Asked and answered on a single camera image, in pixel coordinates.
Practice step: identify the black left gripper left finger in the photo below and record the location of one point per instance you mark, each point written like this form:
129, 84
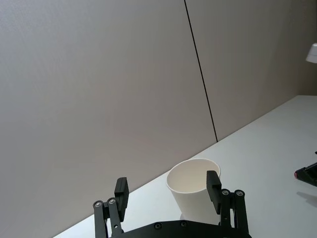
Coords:
121, 198

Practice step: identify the white paper cup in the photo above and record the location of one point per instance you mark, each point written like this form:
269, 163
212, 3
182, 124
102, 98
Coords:
190, 183

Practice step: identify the pale grey boxy housing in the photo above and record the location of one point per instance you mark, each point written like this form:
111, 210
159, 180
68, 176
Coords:
312, 53

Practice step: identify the black device with red spot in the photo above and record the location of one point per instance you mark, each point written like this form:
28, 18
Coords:
308, 174

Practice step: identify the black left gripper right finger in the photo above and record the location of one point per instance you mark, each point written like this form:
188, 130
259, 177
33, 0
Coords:
213, 191

